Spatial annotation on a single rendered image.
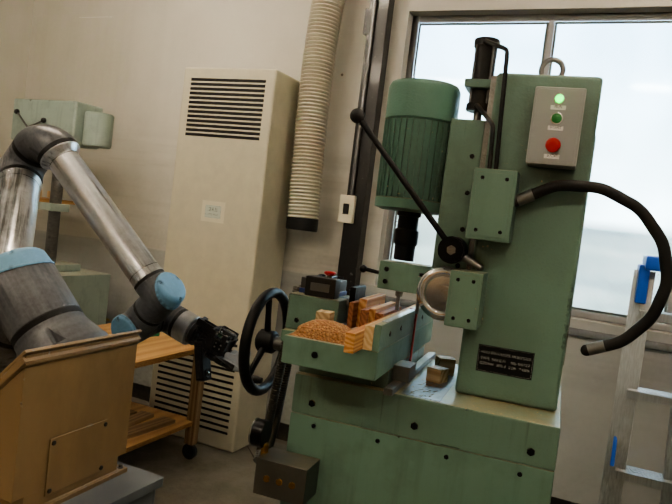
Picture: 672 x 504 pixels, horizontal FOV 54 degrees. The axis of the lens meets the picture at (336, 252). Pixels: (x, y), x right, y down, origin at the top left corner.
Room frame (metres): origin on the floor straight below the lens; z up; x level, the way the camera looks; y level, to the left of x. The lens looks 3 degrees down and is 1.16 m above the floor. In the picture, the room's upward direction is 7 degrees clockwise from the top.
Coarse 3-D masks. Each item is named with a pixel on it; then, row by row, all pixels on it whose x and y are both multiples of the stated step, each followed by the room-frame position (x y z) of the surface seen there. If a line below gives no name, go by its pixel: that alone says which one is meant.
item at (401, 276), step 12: (384, 264) 1.60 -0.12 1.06; (396, 264) 1.59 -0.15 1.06; (408, 264) 1.58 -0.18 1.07; (420, 264) 1.61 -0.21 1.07; (384, 276) 1.60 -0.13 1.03; (396, 276) 1.59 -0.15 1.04; (408, 276) 1.58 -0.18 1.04; (384, 288) 1.60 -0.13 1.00; (396, 288) 1.59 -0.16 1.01; (408, 288) 1.58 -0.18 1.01
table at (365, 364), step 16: (432, 320) 1.87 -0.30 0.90; (288, 336) 1.37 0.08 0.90; (416, 336) 1.66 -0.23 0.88; (288, 352) 1.37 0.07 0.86; (304, 352) 1.36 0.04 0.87; (320, 352) 1.35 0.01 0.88; (336, 352) 1.34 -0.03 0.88; (368, 352) 1.31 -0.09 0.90; (384, 352) 1.36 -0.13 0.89; (400, 352) 1.51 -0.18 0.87; (320, 368) 1.35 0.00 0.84; (336, 368) 1.34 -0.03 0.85; (352, 368) 1.32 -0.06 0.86; (368, 368) 1.31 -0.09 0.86; (384, 368) 1.37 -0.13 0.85
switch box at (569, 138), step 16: (544, 96) 1.36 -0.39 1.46; (576, 96) 1.34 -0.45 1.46; (544, 112) 1.36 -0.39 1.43; (560, 112) 1.35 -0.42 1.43; (576, 112) 1.34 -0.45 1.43; (544, 128) 1.36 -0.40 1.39; (576, 128) 1.34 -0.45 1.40; (528, 144) 1.37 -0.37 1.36; (544, 144) 1.36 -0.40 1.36; (576, 144) 1.34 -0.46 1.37; (528, 160) 1.37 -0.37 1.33; (544, 160) 1.36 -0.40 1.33; (560, 160) 1.35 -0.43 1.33; (576, 160) 1.34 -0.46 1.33
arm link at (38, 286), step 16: (0, 256) 1.33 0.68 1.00; (16, 256) 1.33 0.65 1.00; (32, 256) 1.35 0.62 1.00; (48, 256) 1.40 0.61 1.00; (0, 272) 1.31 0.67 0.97; (16, 272) 1.31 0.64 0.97; (32, 272) 1.33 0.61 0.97; (48, 272) 1.35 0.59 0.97; (0, 288) 1.30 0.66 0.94; (16, 288) 1.30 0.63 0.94; (32, 288) 1.31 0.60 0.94; (48, 288) 1.32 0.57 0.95; (64, 288) 1.36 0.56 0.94; (0, 304) 1.30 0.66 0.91; (16, 304) 1.29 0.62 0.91; (32, 304) 1.29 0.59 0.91; (48, 304) 1.30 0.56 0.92; (64, 304) 1.32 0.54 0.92; (0, 320) 1.31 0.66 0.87; (16, 320) 1.28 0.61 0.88; (0, 336) 1.34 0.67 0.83
